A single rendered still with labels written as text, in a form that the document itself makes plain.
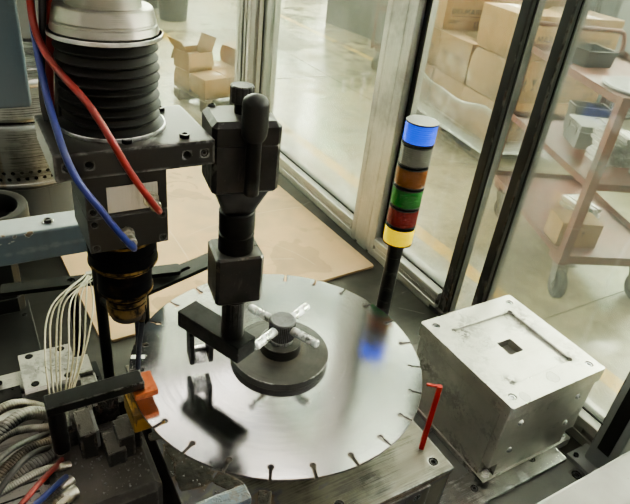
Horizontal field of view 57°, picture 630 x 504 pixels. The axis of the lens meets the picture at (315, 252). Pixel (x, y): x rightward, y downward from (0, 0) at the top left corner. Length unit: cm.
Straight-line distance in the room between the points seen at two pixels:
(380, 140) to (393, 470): 68
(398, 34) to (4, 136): 71
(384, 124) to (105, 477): 81
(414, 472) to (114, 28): 56
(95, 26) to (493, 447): 66
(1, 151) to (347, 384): 75
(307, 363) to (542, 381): 32
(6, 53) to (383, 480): 57
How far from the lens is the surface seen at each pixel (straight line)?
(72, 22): 43
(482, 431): 83
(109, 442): 67
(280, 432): 60
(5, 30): 56
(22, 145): 114
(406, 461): 74
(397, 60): 114
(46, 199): 123
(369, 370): 68
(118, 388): 61
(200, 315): 61
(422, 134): 80
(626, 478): 77
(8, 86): 58
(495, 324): 90
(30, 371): 78
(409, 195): 84
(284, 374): 64
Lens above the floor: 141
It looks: 32 degrees down
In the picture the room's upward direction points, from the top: 7 degrees clockwise
